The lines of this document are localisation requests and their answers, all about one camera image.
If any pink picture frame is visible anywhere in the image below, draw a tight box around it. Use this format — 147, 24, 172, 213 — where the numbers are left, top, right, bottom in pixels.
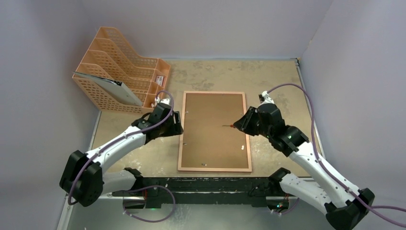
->
178, 91, 252, 173

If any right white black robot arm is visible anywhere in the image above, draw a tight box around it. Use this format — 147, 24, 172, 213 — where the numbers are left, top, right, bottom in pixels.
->
232, 103, 375, 230

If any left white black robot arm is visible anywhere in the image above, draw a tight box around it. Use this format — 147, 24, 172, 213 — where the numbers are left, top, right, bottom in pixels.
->
59, 102, 183, 207

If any red white small box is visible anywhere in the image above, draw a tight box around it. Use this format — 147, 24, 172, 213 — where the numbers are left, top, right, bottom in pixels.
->
155, 75, 165, 86

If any grey folder in organizer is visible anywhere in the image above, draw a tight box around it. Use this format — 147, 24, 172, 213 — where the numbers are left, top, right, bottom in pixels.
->
73, 71, 143, 106

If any orange plastic file organizer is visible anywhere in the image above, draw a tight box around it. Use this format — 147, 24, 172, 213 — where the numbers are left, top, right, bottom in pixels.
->
72, 26, 170, 114

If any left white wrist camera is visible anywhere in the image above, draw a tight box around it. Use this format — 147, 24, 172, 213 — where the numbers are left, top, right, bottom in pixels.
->
154, 97, 173, 108

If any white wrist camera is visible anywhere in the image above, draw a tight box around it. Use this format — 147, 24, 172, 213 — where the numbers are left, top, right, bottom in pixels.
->
259, 91, 275, 106
154, 97, 173, 108

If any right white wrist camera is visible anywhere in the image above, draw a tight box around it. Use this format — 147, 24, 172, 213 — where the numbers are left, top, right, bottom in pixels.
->
259, 91, 275, 106

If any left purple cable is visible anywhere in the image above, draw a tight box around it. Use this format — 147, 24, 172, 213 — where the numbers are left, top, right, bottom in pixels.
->
67, 90, 176, 222

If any purple cable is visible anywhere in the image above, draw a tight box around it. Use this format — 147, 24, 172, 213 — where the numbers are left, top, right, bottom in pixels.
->
266, 83, 406, 228
67, 90, 176, 222

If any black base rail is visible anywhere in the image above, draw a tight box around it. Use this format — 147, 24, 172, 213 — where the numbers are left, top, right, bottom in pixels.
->
112, 177, 295, 212

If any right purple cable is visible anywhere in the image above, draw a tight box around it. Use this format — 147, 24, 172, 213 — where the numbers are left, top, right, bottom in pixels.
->
266, 83, 406, 228

